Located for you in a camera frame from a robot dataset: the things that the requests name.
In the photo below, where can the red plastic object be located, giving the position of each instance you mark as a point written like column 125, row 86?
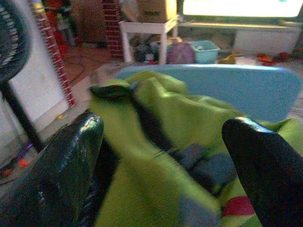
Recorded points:
column 56, row 35

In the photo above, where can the purple bag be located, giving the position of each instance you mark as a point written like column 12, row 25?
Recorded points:
column 181, row 54

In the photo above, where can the yellow toy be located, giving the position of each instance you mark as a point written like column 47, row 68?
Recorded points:
column 228, row 59

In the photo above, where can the white low console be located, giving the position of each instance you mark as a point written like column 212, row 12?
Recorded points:
column 265, row 40

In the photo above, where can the light blue chair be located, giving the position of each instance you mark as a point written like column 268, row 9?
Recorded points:
column 236, row 89

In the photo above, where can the white stool table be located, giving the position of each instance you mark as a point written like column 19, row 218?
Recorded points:
column 146, row 27

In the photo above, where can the blue plaid cloth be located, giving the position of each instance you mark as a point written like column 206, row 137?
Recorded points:
column 213, row 168

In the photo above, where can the cardboard box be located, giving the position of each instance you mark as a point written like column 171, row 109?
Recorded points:
column 154, row 11

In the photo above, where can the red floor toys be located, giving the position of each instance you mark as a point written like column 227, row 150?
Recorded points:
column 266, row 59

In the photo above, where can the lime green garment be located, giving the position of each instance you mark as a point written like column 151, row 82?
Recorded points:
column 146, row 189

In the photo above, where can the teal plastic basket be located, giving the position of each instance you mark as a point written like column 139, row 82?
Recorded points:
column 206, row 53

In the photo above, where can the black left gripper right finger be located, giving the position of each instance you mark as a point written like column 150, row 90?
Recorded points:
column 272, row 179

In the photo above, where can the black standing fan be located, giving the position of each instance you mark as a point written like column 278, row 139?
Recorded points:
column 14, row 47

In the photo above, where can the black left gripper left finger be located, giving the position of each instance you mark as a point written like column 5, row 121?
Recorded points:
column 54, row 179

